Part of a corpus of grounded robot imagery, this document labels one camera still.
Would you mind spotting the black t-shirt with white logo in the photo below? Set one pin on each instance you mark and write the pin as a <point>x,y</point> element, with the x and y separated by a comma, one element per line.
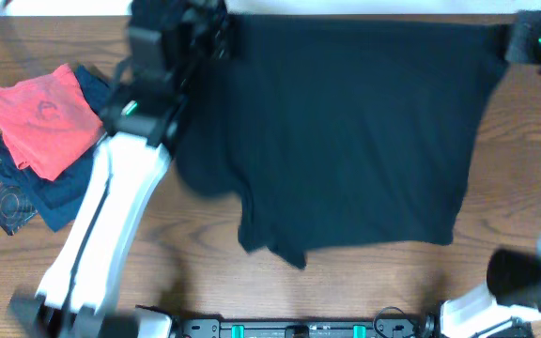
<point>341,132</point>

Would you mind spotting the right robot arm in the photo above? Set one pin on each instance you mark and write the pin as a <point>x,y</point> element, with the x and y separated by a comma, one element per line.
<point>503,207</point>

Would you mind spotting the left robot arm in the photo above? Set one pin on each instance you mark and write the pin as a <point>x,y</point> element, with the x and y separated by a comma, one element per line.
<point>169,42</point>

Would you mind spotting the folded navy blue t-shirt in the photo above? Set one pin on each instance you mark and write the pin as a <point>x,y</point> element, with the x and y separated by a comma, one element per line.
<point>58,201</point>

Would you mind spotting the folded red t-shirt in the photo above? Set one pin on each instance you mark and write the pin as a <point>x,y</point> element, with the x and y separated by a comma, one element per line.
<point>46,122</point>

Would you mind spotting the folded black patterned t-shirt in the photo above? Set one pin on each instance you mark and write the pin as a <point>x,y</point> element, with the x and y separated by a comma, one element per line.
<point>16,210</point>

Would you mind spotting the black mounting rail base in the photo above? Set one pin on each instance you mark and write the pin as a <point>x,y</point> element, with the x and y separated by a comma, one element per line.
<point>390,327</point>

